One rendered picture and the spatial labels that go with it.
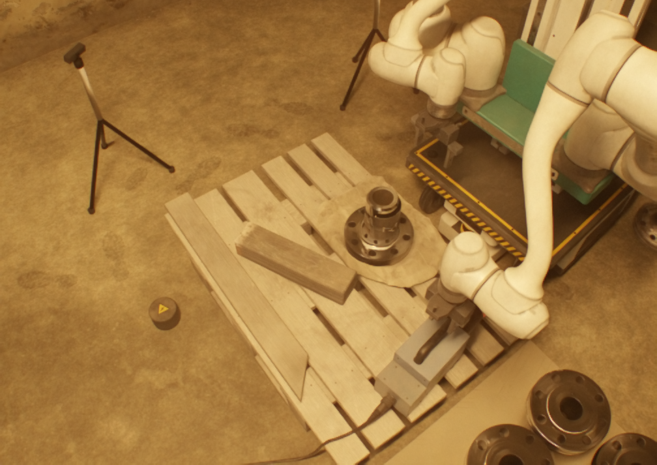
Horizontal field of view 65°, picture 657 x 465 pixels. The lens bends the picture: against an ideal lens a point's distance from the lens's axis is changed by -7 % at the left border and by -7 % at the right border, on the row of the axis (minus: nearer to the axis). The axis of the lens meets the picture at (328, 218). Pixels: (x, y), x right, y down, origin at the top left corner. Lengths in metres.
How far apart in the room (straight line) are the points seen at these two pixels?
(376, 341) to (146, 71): 2.04
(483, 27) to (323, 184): 0.91
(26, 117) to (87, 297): 1.25
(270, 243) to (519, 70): 1.05
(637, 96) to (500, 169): 1.16
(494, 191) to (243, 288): 0.98
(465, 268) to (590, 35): 0.56
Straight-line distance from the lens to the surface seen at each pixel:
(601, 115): 1.70
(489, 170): 2.19
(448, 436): 1.97
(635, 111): 1.13
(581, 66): 1.16
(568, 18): 1.92
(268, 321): 1.93
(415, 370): 1.71
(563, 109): 1.19
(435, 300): 1.45
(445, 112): 1.69
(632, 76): 1.12
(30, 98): 3.38
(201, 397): 2.03
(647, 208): 2.74
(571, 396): 1.86
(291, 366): 1.85
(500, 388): 2.07
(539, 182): 1.23
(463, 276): 1.32
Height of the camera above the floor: 1.87
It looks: 52 degrees down
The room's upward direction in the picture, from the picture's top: straight up
